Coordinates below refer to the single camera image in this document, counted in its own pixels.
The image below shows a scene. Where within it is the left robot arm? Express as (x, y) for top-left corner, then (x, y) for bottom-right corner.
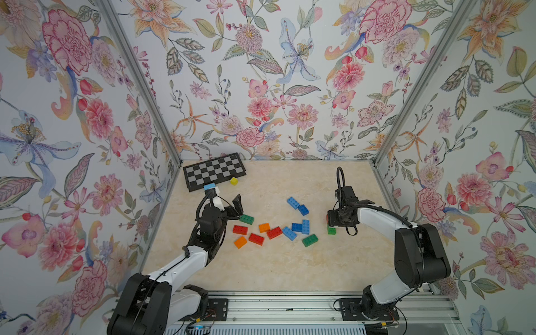
(106, 187), (244, 334)

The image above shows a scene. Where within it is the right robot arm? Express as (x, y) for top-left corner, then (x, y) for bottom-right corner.
(327, 186), (451, 320)

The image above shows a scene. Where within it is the green lego brick left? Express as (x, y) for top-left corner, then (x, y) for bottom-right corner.
(239, 214), (255, 226)

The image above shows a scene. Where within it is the red lego brick left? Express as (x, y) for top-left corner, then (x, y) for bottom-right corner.
(233, 225), (248, 235)

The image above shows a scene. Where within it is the orange lego brick lower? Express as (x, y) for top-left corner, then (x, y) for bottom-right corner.
(234, 236), (248, 249)

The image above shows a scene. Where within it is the small orange lego brick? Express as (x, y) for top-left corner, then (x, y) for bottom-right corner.
(258, 223), (271, 234)

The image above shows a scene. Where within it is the red lego brick lower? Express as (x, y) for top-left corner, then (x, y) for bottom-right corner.
(248, 233), (265, 246)

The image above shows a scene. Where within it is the small blue lego brick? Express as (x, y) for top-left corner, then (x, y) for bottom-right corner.
(297, 205), (309, 216)

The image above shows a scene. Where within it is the green lego brick lower right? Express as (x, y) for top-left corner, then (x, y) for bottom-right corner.
(301, 234), (319, 248)

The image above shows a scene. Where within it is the red lego brick middle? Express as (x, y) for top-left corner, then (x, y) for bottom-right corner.
(267, 227), (283, 240)

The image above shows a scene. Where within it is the long blue lego brick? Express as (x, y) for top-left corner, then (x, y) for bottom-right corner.
(287, 197), (300, 209)

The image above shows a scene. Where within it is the blue lego brick tilted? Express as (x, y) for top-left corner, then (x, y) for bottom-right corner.
(282, 227), (297, 241)

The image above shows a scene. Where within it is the black grey chessboard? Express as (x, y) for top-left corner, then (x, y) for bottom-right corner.
(183, 153), (247, 192)

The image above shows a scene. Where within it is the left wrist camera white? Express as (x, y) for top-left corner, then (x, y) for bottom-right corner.
(212, 188), (225, 212)

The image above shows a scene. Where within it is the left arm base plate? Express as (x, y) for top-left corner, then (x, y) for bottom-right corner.
(181, 298), (229, 322)

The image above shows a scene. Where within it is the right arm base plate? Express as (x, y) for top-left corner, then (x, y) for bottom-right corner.
(334, 298), (400, 322)

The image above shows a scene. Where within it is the aluminium rail frame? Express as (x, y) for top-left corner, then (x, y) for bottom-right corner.
(167, 287), (466, 334)

